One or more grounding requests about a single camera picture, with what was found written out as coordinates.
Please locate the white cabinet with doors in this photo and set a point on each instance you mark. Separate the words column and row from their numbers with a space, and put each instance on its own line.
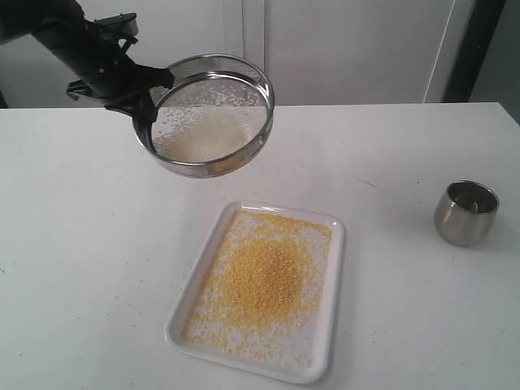
column 313, row 52

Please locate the small steel cup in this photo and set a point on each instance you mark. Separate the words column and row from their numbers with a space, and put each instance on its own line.
column 466, row 213

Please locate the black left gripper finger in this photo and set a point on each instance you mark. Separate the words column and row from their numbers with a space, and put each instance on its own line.
column 136, row 104
column 151, row 77

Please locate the round steel mesh sieve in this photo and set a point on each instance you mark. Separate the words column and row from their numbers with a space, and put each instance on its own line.
column 209, row 67

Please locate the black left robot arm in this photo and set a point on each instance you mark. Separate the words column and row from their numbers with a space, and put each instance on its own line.
column 20, row 18

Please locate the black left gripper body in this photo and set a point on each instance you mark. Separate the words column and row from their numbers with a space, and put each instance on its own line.
column 104, row 70

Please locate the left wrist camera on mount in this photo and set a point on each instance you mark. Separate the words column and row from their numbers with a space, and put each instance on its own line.
column 120, row 29

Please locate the yellow and white grain mix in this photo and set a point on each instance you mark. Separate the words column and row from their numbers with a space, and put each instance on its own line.
column 263, row 284

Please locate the white square plastic tray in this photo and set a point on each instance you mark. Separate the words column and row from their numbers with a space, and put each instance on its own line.
column 306, row 353

